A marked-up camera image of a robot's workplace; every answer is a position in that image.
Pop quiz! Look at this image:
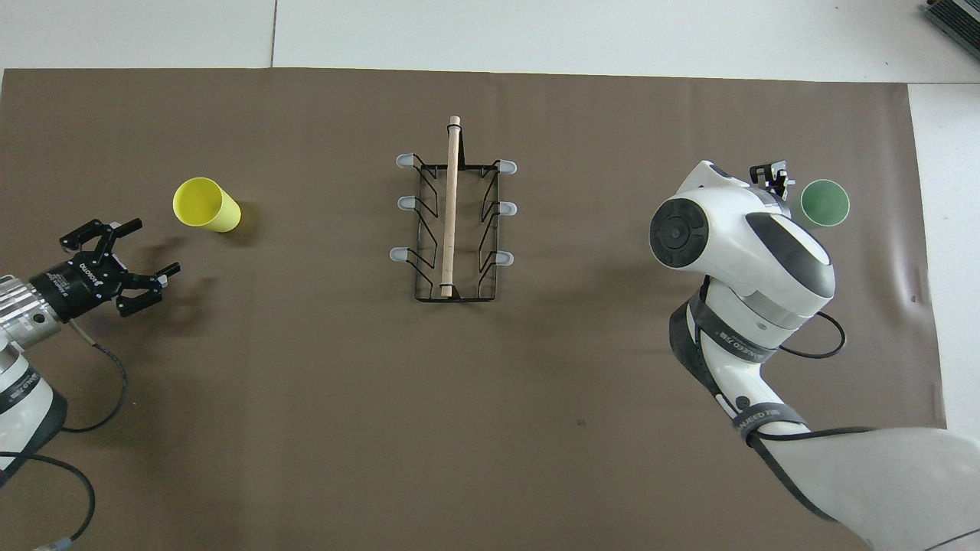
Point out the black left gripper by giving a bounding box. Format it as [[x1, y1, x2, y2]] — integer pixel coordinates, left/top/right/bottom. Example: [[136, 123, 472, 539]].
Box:
[[29, 218, 182, 322]]

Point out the green plastic cup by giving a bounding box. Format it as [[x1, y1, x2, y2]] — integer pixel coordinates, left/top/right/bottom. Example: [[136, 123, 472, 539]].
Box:
[[799, 178, 851, 229]]

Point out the yellow plastic cup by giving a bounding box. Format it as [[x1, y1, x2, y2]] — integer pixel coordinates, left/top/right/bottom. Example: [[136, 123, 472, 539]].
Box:
[[172, 177, 242, 233]]

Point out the dark ribbed metal device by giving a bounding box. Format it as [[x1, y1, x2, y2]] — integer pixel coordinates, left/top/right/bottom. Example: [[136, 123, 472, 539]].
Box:
[[923, 0, 980, 56]]

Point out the brown paper table mat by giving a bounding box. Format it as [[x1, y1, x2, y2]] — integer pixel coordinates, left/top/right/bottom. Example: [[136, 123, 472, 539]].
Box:
[[0, 67, 946, 551]]

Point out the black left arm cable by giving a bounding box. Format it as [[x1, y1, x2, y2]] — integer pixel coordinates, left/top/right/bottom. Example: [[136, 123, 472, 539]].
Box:
[[0, 320, 129, 551]]

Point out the black wire cup rack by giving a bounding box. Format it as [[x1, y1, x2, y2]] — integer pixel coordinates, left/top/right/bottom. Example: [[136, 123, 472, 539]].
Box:
[[389, 115, 518, 303]]

